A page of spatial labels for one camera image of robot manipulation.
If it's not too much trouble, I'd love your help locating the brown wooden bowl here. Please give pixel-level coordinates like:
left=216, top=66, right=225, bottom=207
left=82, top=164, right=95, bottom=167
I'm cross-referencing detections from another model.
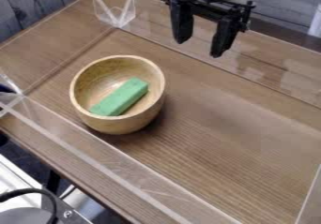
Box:
left=70, top=55, right=166, bottom=135

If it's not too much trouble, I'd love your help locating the black cable loop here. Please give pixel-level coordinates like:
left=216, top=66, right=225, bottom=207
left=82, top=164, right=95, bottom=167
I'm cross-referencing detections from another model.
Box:
left=0, top=187, right=60, bottom=224

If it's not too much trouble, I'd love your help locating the white post at right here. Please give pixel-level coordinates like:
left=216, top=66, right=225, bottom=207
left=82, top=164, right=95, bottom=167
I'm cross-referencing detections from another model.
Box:
left=309, top=4, right=321, bottom=37

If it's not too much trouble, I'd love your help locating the clear acrylic front barrier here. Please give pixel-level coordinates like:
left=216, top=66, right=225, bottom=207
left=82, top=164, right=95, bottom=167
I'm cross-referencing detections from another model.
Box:
left=0, top=74, right=242, bottom=224

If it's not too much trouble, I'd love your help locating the clear acrylic corner bracket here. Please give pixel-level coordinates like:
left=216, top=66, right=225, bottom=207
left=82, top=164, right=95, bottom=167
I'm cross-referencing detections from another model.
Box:
left=93, top=0, right=135, bottom=28

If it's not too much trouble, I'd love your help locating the metal bracket with screw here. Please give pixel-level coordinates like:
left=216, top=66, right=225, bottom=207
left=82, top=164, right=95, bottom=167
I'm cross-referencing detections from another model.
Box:
left=40, top=194, right=93, bottom=224

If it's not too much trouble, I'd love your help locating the black table leg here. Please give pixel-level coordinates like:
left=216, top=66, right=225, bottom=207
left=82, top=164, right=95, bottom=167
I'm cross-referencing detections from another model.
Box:
left=47, top=171, right=62, bottom=194

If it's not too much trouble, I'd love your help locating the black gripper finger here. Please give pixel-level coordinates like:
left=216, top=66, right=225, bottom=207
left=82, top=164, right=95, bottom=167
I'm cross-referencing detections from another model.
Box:
left=170, top=0, right=194, bottom=44
left=210, top=16, right=242, bottom=58

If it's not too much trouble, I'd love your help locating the green rectangular block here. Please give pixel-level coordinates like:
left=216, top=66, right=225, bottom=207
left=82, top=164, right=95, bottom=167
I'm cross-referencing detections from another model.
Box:
left=90, top=78, right=150, bottom=116

